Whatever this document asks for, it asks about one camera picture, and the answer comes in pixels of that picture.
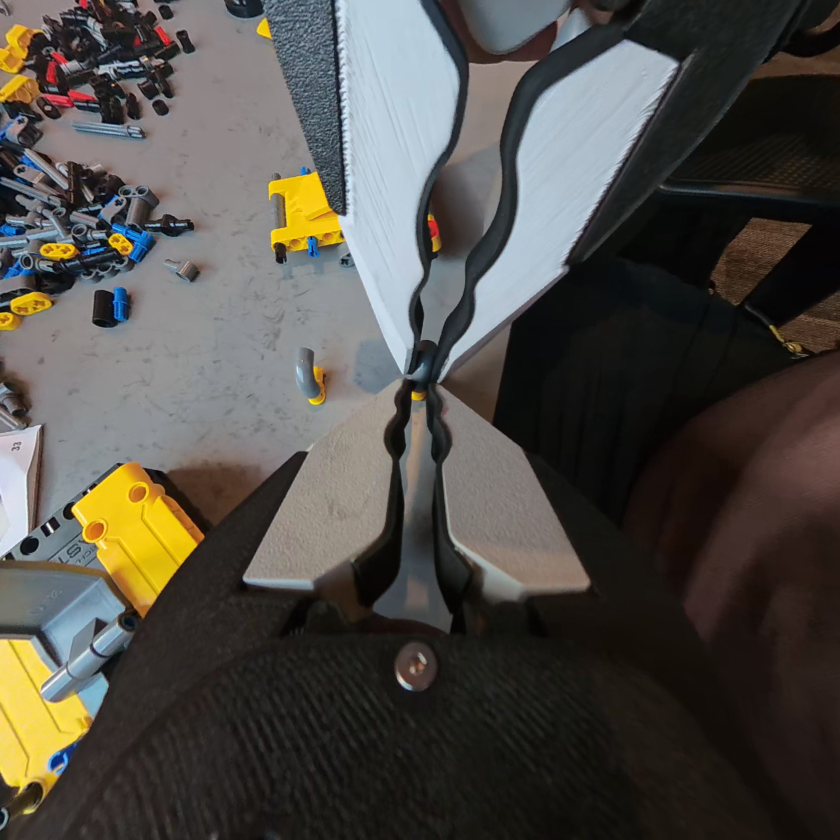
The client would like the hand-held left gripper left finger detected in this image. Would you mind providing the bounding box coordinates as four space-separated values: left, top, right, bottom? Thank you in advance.
242 385 405 602

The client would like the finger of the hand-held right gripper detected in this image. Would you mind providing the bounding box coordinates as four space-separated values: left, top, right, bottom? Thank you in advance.
335 0 469 375
436 37 683 382

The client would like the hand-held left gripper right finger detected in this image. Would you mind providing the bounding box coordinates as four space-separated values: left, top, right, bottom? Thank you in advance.
431 385 594 607

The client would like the yellow curved brick assembly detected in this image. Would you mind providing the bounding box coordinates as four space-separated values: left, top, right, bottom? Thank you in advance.
267 167 445 266

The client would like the yellow and black brick assembly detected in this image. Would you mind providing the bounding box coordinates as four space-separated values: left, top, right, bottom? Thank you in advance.
0 460 207 815

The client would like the pile of small brick parts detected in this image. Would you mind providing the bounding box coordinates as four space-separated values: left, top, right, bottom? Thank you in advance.
0 0 198 332

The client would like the black office chair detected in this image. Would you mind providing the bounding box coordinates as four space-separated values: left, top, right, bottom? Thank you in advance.
644 59 840 329

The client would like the person in brown shirt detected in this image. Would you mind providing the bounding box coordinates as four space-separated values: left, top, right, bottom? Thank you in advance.
624 348 840 840

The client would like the black and blue pin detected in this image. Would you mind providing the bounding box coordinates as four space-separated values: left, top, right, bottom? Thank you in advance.
91 288 132 328

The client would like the instruction booklet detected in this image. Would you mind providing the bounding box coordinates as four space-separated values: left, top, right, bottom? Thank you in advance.
0 423 44 552

